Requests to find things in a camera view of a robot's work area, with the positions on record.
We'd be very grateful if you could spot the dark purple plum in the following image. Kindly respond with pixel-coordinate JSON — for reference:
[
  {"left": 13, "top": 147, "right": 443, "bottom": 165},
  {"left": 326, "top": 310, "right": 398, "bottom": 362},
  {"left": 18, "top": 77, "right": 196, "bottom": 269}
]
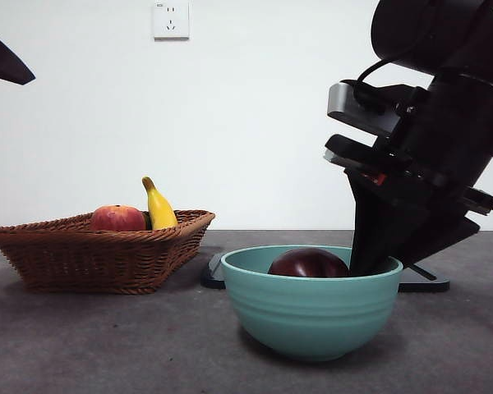
[{"left": 267, "top": 247, "right": 350, "bottom": 278}]

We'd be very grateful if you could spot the teal ribbed bowl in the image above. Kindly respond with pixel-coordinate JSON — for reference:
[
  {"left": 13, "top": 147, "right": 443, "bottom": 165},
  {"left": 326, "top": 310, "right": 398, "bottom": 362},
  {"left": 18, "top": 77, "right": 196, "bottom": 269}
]
[{"left": 220, "top": 245, "right": 404, "bottom": 363}]

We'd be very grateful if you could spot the black rectangular tray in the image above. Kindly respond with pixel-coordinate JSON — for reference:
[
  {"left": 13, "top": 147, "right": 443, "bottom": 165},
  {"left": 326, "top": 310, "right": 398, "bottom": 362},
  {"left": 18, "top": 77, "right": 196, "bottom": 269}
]
[{"left": 200, "top": 252, "right": 451, "bottom": 293}]

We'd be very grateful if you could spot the red orange peach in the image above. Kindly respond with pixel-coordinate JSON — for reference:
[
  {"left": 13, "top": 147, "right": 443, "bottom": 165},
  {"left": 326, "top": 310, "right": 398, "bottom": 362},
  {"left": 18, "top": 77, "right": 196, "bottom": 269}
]
[{"left": 90, "top": 204, "right": 147, "bottom": 231}]

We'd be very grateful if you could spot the yellow banana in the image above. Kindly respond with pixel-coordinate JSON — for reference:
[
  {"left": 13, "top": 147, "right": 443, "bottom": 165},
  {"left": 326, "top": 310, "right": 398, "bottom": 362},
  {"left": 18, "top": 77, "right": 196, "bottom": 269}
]
[{"left": 141, "top": 176, "right": 179, "bottom": 231}]

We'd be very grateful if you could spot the brown wicker basket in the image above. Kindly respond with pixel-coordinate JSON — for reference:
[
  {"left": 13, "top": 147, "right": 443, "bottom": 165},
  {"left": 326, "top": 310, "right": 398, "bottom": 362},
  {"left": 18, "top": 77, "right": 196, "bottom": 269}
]
[{"left": 0, "top": 208, "right": 216, "bottom": 295}]

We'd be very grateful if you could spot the pale grey camera box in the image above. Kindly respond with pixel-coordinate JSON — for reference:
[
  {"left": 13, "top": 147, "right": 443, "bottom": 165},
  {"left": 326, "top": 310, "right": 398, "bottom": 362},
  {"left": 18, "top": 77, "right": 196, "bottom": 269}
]
[{"left": 326, "top": 81, "right": 402, "bottom": 136}]

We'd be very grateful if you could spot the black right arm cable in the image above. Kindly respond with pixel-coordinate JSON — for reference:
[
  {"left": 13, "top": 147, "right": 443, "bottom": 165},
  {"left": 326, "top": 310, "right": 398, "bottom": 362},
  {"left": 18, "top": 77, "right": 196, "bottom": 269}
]
[{"left": 355, "top": 59, "right": 396, "bottom": 112}]

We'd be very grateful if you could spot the white wall socket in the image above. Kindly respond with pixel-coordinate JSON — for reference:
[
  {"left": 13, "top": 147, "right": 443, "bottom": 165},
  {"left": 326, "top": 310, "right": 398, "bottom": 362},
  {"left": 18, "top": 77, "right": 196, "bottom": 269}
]
[{"left": 153, "top": 0, "right": 191, "bottom": 41}]

